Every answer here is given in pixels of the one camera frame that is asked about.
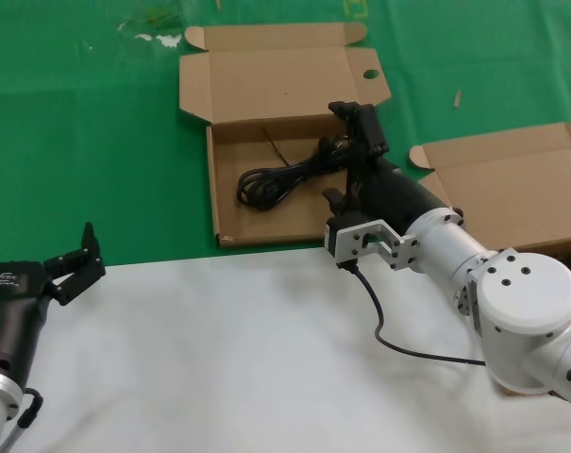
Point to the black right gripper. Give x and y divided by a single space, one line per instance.
389 193

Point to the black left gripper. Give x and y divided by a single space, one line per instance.
16 307

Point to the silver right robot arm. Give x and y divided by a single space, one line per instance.
525 292

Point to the cardboard box with round hole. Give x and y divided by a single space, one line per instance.
266 85

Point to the cardboard box holding black parts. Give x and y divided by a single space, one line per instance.
492 165

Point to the short wooden stick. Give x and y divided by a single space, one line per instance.
457 100

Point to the green table mat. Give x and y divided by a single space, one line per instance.
77 141

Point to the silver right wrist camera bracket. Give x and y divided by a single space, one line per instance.
351 236

